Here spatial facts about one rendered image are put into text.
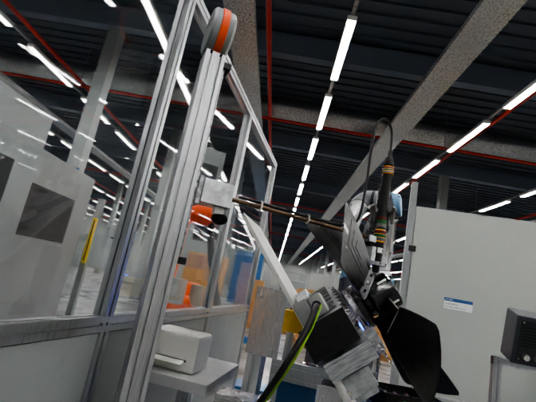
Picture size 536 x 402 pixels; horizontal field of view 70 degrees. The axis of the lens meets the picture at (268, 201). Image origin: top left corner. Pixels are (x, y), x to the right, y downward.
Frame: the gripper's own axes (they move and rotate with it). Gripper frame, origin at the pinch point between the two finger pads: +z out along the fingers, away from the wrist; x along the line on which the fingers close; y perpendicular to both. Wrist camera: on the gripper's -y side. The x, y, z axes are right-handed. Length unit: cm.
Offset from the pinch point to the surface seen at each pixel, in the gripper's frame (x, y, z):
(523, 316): -59, 28, -32
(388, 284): -3.1, 27.6, 12.1
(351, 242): 9.8, 19.4, 30.4
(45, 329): 71, 53, 61
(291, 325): 29, 49, -34
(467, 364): -87, 63, -182
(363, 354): 3, 47, 36
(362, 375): 1, 55, 11
